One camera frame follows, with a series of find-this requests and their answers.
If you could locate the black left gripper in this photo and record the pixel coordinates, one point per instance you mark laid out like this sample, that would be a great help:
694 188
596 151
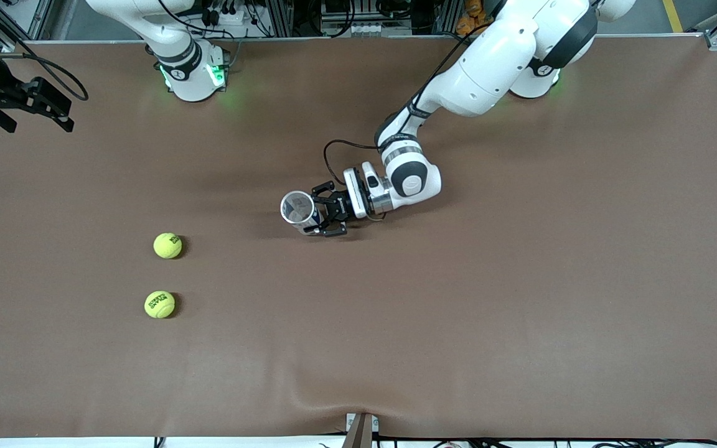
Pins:
338 207

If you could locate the white blue tennis ball can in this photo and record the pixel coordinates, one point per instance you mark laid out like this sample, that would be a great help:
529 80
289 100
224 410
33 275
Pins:
296 207

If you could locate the yellow tennis ball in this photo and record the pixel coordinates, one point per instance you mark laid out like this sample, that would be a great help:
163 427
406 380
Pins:
167 246
159 304

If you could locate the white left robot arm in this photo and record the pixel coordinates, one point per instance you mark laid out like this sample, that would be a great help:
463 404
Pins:
495 62

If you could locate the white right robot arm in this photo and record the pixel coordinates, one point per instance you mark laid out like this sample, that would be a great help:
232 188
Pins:
187 74

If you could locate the brown table mat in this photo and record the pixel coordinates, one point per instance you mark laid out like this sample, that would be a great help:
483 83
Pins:
358 323

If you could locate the white socket strip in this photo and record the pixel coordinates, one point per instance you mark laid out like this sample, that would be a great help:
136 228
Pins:
368 29

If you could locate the white power strip black plugs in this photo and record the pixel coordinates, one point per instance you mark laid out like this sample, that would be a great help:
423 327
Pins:
228 15

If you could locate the orange packets pile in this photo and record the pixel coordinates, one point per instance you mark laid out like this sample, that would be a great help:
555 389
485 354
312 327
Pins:
465 26

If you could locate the aluminium frame struts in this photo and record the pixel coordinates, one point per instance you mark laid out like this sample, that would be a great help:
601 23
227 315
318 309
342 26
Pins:
40 22

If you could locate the aluminium frame post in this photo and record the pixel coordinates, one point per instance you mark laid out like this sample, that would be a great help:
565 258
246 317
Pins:
447 15
281 15

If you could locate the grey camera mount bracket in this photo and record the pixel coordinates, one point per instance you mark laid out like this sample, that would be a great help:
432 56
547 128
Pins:
361 432

